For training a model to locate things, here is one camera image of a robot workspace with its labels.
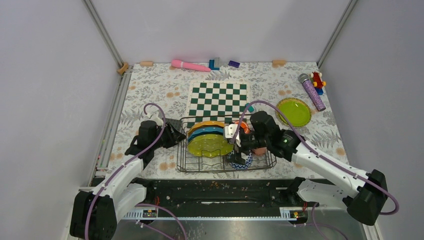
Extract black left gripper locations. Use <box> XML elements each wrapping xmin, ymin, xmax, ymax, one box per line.
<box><xmin>151</xmin><ymin>121</ymin><xmax>186</xmax><ymax>150</ymax></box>

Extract orange dotted plate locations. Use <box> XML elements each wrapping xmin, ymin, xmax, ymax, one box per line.
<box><xmin>187</xmin><ymin>120</ymin><xmax>225</xmax><ymax>136</ymax></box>

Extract lime green dotted plate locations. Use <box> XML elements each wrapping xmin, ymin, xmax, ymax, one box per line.
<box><xmin>187</xmin><ymin>134</ymin><xmax>234</xmax><ymax>158</ymax></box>

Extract metal wire dish rack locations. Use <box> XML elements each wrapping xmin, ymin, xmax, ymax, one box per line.
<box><xmin>176</xmin><ymin>113</ymin><xmax>277</xmax><ymax>173</ymax></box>

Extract teal dotted plate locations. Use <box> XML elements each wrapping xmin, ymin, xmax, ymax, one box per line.
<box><xmin>187</xmin><ymin>126</ymin><xmax>224</xmax><ymax>142</ymax></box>

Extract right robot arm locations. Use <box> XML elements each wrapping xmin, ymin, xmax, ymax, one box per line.
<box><xmin>224</xmin><ymin>111</ymin><xmax>388</xmax><ymax>226</ymax></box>

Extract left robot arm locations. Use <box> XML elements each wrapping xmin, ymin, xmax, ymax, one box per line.
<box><xmin>69</xmin><ymin>120</ymin><xmax>186</xmax><ymax>240</ymax></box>

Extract blue white patterned bowl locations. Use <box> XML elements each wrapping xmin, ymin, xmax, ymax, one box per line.
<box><xmin>229</xmin><ymin>154</ymin><xmax>253</xmax><ymax>170</ymax></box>

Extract grey lego baseplate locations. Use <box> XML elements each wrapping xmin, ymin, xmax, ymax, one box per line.
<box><xmin>165</xmin><ymin>118</ymin><xmax>183</xmax><ymax>132</ymax></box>

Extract pink mug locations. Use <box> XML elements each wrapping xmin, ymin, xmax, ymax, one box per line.
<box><xmin>251</xmin><ymin>147</ymin><xmax>268</xmax><ymax>156</ymax></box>

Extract orange mug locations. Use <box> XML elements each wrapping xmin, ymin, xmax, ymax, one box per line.
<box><xmin>239</xmin><ymin>121</ymin><xmax>251</xmax><ymax>134</ymax></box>

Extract teal rectangular block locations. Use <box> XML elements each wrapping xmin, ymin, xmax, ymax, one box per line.
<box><xmin>245</xmin><ymin>103</ymin><xmax>255</xmax><ymax>114</ymax></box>

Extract green white chessboard mat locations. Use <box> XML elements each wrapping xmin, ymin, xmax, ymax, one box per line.
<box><xmin>184</xmin><ymin>80</ymin><xmax>251</xmax><ymax>117</ymax></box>

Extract pink cylindrical toy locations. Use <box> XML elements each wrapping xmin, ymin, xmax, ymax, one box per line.
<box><xmin>171</xmin><ymin>59</ymin><xmax>211</xmax><ymax>72</ymax></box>

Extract round woven yellow mat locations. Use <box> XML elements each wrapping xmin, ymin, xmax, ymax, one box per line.
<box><xmin>275</xmin><ymin>97</ymin><xmax>313</xmax><ymax>129</ymax></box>

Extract wooden block back left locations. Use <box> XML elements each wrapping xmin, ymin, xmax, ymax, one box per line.
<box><xmin>139</xmin><ymin>61</ymin><xmax>154</xmax><ymax>67</ymax></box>

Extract blue grey lego bricks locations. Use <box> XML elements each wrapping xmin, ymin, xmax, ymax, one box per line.
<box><xmin>208</xmin><ymin>57</ymin><xmax>221</xmax><ymax>71</ymax></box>

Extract floral tablecloth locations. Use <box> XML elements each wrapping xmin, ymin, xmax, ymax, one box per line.
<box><xmin>101</xmin><ymin>62</ymin><xmax>348</xmax><ymax>179</ymax></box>

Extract wooden corner block left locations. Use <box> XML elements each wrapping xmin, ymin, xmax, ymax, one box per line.
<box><xmin>116</xmin><ymin>62</ymin><xmax>129</xmax><ymax>75</ymax></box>

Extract purple lego brick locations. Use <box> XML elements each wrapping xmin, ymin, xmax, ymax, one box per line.
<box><xmin>228</xmin><ymin>60</ymin><xmax>240</xmax><ymax>68</ymax></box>

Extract purple glitter microphone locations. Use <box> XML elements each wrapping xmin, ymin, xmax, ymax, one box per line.
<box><xmin>298</xmin><ymin>73</ymin><xmax>326</xmax><ymax>112</ymax></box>

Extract wooden block back right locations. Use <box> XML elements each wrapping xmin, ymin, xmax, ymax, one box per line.
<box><xmin>271</xmin><ymin>59</ymin><xmax>287</xmax><ymax>68</ymax></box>

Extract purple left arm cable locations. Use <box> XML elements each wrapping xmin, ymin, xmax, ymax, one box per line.
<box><xmin>84</xmin><ymin>103</ymin><xmax>188</xmax><ymax>240</ymax></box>

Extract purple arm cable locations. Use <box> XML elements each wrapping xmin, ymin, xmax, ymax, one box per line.
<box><xmin>84</xmin><ymin>103</ymin><xmax>188</xmax><ymax>240</ymax></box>
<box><xmin>230</xmin><ymin>100</ymin><xmax>400</xmax><ymax>240</ymax></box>

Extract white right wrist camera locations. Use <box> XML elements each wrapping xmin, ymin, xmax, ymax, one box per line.
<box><xmin>223</xmin><ymin>124</ymin><xmax>238</xmax><ymax>139</ymax></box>

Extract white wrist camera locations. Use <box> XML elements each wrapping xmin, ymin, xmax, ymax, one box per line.
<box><xmin>223</xmin><ymin>124</ymin><xmax>238</xmax><ymax>139</ymax></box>
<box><xmin>148</xmin><ymin>112</ymin><xmax>164</xmax><ymax>126</ymax></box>

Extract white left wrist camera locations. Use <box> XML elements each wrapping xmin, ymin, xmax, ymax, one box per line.
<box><xmin>148</xmin><ymin>112</ymin><xmax>164</xmax><ymax>126</ymax></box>

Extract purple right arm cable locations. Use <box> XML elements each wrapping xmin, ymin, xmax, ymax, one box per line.
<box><xmin>230</xmin><ymin>100</ymin><xmax>400</xmax><ymax>240</ymax></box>

